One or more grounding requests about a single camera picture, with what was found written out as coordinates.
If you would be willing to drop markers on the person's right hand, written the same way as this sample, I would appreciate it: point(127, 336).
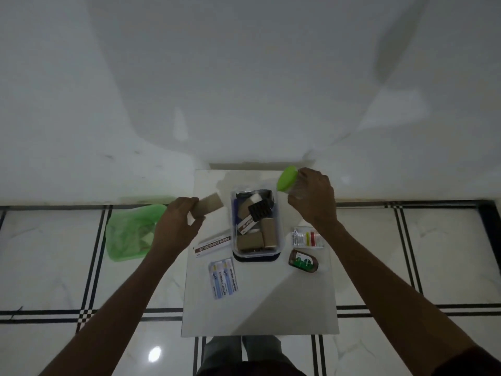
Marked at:
point(318, 201)

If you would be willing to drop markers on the person's left hand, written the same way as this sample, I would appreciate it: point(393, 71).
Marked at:
point(172, 229)

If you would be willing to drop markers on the person's right thumb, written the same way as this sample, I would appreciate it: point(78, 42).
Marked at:
point(293, 199)

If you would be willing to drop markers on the person's left thumb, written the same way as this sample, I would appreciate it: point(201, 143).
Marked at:
point(197, 221)

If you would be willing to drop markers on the brown bandage roll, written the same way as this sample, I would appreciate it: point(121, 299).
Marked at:
point(208, 204)
point(270, 232)
point(249, 242)

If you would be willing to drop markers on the clear jar with green lid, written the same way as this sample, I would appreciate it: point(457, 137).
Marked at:
point(287, 180)

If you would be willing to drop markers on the person's right forearm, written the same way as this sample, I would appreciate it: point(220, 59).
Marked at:
point(395, 305)

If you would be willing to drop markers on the person's left forearm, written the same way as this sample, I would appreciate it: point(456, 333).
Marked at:
point(109, 313)

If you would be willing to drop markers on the long white brown ointment carton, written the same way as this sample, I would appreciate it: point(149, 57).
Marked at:
point(213, 245)

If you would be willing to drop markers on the black plastic comb holder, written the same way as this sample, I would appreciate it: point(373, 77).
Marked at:
point(260, 209)

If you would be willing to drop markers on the white gauze roll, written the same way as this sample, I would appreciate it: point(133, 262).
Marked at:
point(255, 198)

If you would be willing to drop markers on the clear packet of coloured strips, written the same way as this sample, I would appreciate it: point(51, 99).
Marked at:
point(307, 238)

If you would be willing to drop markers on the clear plastic storage box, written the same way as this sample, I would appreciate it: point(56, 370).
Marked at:
point(256, 225)

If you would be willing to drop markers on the small white brown carton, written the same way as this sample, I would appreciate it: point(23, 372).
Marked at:
point(245, 225)

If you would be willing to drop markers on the brown bottle with green label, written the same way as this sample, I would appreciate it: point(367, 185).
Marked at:
point(303, 262)

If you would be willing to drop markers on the green plastic bag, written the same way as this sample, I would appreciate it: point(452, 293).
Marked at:
point(131, 232)

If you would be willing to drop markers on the dark storage box lid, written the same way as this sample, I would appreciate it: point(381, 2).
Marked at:
point(256, 257)

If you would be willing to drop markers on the person's legs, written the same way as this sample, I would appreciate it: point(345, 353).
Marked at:
point(246, 356)

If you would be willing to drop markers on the dark shirt sleeve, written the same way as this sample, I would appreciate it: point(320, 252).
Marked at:
point(469, 364)

